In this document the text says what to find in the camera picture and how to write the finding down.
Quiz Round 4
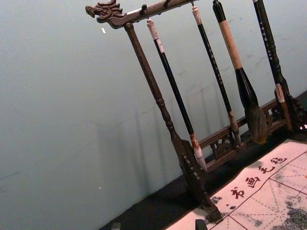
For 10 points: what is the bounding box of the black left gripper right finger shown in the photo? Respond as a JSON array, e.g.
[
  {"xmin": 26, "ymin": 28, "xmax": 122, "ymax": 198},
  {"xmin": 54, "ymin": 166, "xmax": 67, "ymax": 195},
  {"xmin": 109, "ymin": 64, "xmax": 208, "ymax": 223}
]
[{"xmin": 195, "ymin": 218, "xmax": 208, "ymax": 230}]

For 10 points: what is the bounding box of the black table cloth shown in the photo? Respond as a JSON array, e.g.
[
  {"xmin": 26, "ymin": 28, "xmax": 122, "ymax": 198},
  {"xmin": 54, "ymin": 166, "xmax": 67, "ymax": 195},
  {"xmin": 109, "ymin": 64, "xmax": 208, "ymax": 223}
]
[{"xmin": 97, "ymin": 89, "xmax": 307, "ymax": 230}]

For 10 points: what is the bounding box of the white calligraphy practice mat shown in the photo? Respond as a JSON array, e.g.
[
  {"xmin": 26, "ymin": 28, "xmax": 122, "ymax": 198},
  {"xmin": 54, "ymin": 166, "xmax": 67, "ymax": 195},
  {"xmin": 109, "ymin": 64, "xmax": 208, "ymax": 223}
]
[{"xmin": 166, "ymin": 138, "xmax": 307, "ymax": 230}]

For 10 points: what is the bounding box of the thin black white-capped brush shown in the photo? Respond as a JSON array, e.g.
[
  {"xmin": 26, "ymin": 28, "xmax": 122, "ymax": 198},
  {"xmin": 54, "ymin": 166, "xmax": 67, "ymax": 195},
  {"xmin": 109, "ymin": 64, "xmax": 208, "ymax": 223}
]
[{"xmin": 146, "ymin": 18, "xmax": 208, "ymax": 173}]

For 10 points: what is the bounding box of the dark wooden dragon brush rack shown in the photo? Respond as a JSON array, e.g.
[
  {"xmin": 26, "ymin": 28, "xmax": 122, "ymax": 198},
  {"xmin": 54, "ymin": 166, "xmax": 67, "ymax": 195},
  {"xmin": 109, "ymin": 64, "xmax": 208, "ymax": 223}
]
[{"xmin": 85, "ymin": 0, "xmax": 307, "ymax": 223}]

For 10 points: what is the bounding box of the thin black brown-tipped brush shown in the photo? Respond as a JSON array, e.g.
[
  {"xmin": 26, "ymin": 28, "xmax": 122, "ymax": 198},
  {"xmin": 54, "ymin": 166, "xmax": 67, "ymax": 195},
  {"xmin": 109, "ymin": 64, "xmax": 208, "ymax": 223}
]
[{"xmin": 191, "ymin": 5, "xmax": 242, "ymax": 150}]

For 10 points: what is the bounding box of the black brush with white ferrule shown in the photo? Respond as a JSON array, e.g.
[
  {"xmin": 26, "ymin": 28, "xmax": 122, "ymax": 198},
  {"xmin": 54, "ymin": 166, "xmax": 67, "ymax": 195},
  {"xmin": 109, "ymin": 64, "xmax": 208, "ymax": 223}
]
[{"xmin": 252, "ymin": 0, "xmax": 294, "ymax": 131}]

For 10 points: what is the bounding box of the large beige-handled calligraphy brush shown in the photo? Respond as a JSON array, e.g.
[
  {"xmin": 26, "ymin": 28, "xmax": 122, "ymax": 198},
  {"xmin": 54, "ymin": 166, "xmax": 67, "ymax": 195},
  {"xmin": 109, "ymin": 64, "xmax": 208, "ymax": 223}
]
[{"xmin": 212, "ymin": 0, "xmax": 268, "ymax": 145}]

